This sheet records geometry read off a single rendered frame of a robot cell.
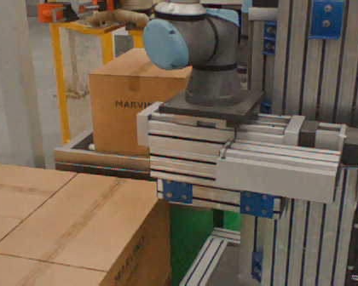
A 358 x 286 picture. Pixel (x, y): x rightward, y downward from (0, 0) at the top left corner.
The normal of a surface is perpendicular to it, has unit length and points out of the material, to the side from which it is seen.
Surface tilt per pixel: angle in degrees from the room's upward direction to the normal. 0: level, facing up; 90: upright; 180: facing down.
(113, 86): 90
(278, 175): 90
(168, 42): 97
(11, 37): 90
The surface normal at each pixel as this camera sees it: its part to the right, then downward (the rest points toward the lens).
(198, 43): 0.75, 0.32
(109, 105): -0.22, 0.35
